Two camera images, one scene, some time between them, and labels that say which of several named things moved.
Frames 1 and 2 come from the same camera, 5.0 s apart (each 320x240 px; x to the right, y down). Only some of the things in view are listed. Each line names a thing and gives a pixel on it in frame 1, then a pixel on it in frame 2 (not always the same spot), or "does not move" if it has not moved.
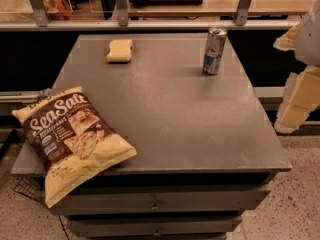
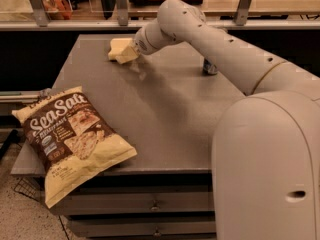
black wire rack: [32, 186] does not move
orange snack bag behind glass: [57, 7] does not move
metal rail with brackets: [44, 23] does not move
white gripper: [308, 41] -> [141, 44]
